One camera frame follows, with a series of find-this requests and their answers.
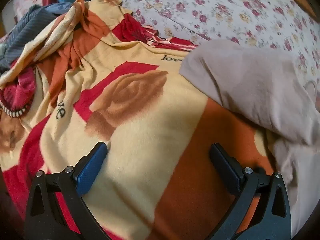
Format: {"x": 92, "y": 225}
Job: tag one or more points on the beige zip jacket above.
{"x": 250, "y": 80}

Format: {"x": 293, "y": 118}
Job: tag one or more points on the red knitted cloth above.
{"x": 17, "y": 90}

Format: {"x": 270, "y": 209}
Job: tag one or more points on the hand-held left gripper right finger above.
{"x": 225, "y": 167}

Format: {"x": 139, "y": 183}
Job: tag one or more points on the orange red yellow printed blanket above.
{"x": 140, "y": 130}

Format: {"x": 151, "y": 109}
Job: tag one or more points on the dark blue grey clothing pile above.
{"x": 30, "y": 30}

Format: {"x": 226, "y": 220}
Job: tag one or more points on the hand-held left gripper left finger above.
{"x": 92, "y": 166}

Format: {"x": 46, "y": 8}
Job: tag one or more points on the floral quilt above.
{"x": 212, "y": 10}

